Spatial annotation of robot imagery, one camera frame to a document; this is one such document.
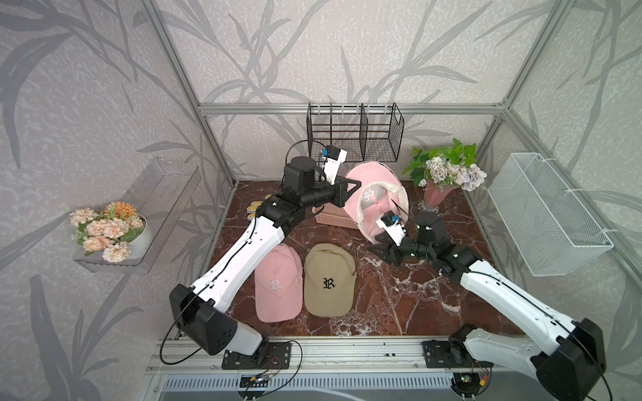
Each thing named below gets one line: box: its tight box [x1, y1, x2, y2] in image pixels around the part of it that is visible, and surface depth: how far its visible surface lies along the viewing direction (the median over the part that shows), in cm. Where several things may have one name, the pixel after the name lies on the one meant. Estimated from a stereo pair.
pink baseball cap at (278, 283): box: [254, 243, 305, 324], surface depth 84 cm
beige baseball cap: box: [303, 243, 357, 319], surface depth 86 cm
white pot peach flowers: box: [69, 201, 148, 264], surface depth 51 cm
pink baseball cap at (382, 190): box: [343, 161, 410, 245], surface depth 70 cm
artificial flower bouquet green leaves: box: [402, 137, 488, 193], surface depth 88 cm
